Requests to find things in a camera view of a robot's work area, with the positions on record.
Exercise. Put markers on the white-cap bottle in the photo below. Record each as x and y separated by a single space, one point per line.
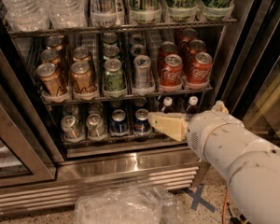
166 106
192 105

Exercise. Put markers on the front blue pepsi can left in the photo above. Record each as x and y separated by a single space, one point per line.
119 123

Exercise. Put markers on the front silver can bottom left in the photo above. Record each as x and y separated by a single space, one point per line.
71 127

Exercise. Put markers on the rear silver can bottom left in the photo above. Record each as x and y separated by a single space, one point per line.
71 110

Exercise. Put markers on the front green lacroix can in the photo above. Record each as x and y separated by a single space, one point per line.
113 75

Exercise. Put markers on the wire shelf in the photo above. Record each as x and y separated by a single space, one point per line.
157 90
122 28

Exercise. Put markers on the water bottle top left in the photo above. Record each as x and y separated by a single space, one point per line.
27 15

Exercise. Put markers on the silver redbull can front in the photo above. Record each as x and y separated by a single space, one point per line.
142 69

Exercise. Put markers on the coca-cola can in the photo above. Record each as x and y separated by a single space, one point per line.
171 70
165 49
199 69
194 47
185 36

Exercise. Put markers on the middle orange can left column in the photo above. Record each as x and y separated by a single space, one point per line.
51 56

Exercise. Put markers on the middle right coca-cola can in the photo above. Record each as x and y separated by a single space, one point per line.
194 47

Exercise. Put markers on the front blue pepsi can right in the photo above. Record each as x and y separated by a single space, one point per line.
141 124

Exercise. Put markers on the left glass fridge door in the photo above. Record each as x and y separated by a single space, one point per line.
23 156

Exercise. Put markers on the left white-cap bottle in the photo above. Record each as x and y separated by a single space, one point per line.
166 106

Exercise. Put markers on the glass fridge door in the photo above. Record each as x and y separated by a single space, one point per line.
23 156
246 74

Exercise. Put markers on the right white-cap bottle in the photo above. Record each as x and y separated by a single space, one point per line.
192 105

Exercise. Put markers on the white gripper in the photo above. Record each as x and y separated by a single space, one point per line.
202 131

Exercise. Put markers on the back left coca-cola can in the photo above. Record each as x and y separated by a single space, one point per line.
165 49

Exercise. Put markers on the middle green lacroix can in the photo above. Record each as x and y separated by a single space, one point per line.
111 52

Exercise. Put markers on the orange can column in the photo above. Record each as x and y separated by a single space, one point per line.
51 56
55 42
83 77
51 76
81 54

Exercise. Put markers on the redbull can second row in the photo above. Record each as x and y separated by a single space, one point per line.
138 49

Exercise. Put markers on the water bottle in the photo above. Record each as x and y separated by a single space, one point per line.
67 14
27 15

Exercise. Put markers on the rear green lacroix can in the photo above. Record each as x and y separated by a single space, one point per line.
110 39

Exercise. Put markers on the blue tape cross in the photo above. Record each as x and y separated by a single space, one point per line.
197 199

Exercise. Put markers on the stainless fridge base grille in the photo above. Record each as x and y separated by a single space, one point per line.
172 168

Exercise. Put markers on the right glass fridge door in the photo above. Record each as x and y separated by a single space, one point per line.
246 74

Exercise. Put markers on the middle wire shelf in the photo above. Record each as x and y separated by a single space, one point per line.
157 90

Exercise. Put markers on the green lacroix can top left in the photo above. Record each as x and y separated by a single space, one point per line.
179 10

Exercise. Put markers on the blue pepsi can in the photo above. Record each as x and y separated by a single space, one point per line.
119 123
141 124

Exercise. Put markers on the clear plastic bag on floor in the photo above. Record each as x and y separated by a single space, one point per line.
130 205

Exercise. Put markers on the rear orange can left column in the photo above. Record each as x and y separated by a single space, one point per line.
55 42

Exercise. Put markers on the front left coca-cola can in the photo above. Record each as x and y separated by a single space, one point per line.
171 70

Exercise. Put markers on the front right coca-cola can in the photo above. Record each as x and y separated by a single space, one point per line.
199 69

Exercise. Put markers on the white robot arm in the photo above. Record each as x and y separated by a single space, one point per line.
249 164

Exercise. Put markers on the rear coca-cola can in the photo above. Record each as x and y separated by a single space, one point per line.
185 36

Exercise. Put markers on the green plaid can top shelf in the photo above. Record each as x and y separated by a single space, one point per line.
145 11

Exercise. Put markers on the top wire shelf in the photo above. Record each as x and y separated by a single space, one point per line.
122 28

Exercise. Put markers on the front orange can left column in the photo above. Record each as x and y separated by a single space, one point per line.
51 76

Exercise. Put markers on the redbull can back row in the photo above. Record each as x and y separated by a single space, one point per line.
136 40

